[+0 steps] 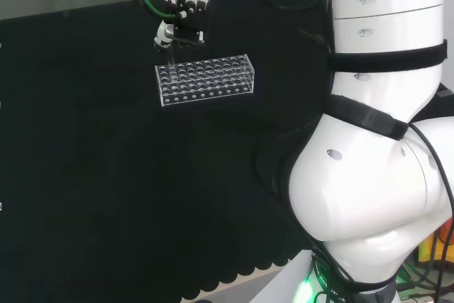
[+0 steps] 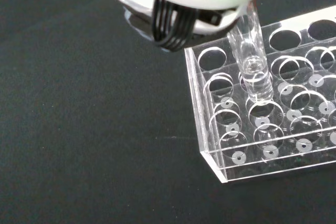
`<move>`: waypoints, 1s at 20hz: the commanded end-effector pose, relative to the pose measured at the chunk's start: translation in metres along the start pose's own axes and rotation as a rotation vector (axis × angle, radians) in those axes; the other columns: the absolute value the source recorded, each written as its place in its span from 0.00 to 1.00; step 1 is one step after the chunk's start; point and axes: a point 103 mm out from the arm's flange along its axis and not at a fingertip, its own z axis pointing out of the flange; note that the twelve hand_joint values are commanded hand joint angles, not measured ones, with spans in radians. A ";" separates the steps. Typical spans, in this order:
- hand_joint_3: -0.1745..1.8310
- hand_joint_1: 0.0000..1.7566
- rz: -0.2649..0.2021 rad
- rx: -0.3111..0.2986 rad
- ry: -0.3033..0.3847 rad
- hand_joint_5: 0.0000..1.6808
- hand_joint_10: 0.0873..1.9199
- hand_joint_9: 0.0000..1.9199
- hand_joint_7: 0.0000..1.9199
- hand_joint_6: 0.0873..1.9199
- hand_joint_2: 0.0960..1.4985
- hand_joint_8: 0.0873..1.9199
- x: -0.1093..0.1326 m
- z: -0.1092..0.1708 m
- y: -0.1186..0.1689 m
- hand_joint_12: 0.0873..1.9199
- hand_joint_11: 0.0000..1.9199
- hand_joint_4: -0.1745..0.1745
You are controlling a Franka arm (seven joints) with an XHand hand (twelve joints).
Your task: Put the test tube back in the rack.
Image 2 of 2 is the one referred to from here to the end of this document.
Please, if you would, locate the clear acrylic test tube rack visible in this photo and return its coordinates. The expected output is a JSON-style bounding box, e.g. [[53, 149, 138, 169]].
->
[[184, 4, 336, 184]]

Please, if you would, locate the black bench cloth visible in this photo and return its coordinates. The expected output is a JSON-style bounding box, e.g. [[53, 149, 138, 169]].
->
[[0, 0, 336, 224]]

